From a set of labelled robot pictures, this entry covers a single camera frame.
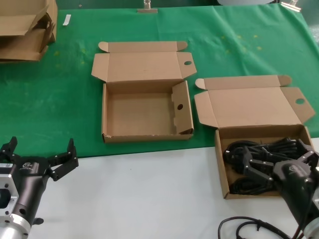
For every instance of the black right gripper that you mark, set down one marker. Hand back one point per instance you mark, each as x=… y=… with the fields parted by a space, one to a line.
x=294 y=184

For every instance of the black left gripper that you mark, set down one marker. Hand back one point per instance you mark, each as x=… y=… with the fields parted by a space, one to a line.
x=30 y=184

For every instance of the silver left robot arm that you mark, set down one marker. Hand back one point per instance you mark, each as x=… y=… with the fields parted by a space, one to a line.
x=12 y=229

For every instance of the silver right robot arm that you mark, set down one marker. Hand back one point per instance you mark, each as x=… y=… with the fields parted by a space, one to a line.
x=312 y=229

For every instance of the open cardboard box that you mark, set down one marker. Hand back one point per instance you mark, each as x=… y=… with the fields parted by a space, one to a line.
x=249 y=109

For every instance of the open cardboard box torn corner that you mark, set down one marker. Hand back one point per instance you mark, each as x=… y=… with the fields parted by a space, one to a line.
x=139 y=112

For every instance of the green table cloth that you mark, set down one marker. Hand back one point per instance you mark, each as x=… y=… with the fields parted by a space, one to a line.
x=49 y=99

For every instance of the white paper strip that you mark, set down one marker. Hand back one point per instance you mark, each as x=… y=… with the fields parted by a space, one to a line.
x=66 y=20

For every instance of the metal table clamp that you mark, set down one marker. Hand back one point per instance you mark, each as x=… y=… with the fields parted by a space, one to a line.
x=147 y=9

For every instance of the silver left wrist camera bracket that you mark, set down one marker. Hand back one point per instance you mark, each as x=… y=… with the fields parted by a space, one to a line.
x=7 y=181

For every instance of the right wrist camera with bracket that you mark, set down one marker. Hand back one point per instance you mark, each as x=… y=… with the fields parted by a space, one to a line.
x=316 y=189

